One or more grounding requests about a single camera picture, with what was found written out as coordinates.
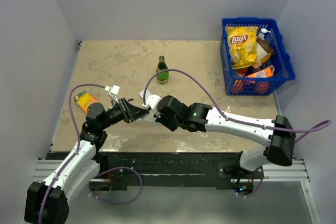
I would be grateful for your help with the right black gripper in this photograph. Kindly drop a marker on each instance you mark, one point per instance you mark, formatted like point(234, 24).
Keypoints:
point(161, 119)

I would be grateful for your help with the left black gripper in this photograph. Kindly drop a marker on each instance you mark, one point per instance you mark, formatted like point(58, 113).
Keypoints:
point(129, 112)

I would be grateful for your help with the white remote control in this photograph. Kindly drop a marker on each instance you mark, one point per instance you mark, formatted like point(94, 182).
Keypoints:
point(148, 116)
point(144, 94)

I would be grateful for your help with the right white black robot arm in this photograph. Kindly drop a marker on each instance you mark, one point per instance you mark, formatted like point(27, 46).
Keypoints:
point(274, 137)

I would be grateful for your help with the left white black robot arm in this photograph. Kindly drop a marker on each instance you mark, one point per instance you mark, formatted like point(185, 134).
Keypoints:
point(49, 201)

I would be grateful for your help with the green glass bottle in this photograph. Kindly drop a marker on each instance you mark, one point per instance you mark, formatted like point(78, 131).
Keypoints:
point(163, 76)

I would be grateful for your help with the yellow chips bag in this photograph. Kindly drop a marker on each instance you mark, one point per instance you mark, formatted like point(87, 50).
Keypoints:
point(242, 45)

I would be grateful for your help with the orange carton box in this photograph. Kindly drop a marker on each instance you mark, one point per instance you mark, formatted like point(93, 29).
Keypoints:
point(263, 73)

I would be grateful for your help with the brown white snack package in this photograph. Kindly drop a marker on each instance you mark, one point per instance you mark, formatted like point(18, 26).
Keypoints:
point(264, 51)

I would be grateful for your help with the blue plastic basket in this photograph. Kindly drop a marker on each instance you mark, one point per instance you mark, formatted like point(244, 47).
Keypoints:
point(236, 80)

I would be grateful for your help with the white cap bottle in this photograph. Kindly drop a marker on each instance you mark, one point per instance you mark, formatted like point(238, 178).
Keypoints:
point(262, 33)

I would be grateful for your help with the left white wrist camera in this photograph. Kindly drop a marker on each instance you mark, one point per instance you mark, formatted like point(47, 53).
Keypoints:
point(113, 92)

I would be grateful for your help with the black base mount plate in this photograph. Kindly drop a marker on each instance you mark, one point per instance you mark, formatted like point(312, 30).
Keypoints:
point(219, 170)

